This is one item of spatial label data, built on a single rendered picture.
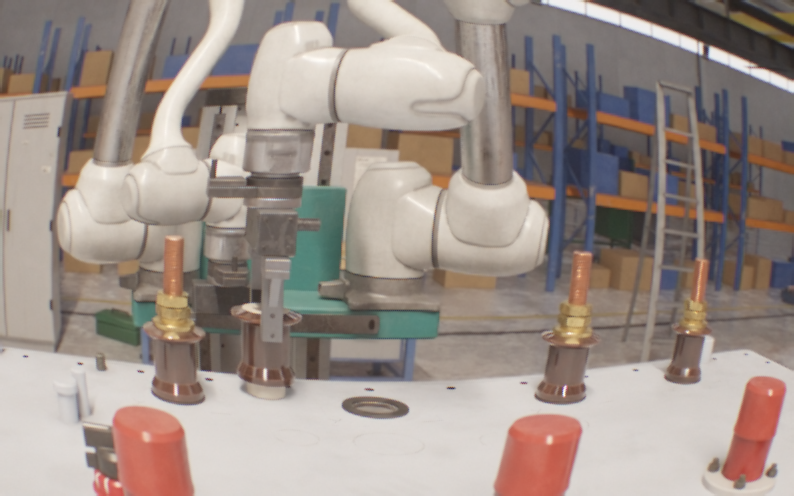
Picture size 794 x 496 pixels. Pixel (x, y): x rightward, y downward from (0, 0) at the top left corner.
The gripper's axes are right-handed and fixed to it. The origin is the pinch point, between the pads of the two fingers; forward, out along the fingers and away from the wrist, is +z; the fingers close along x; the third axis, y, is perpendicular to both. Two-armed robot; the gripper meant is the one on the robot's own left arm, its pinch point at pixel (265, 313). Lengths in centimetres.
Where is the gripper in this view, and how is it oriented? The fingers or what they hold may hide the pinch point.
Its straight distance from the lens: 113.5
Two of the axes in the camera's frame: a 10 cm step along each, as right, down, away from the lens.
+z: -0.8, 9.8, 1.6
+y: 9.6, 0.3, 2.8
